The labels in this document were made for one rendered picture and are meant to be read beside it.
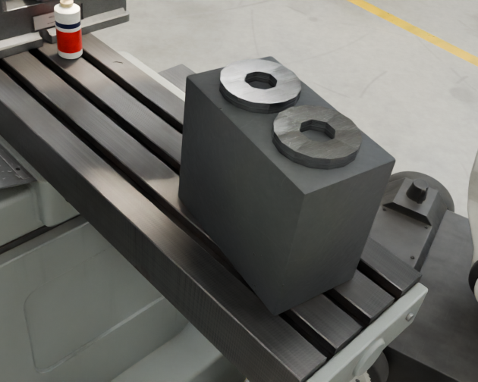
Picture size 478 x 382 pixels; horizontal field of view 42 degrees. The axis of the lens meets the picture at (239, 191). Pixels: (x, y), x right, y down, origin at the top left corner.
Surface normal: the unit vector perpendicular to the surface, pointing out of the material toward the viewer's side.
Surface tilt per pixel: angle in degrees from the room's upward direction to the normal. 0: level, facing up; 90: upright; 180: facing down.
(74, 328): 90
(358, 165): 0
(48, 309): 90
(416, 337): 0
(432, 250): 0
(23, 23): 90
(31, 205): 90
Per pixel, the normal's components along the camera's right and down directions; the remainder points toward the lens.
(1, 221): 0.69, 0.54
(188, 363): 0.11, -0.74
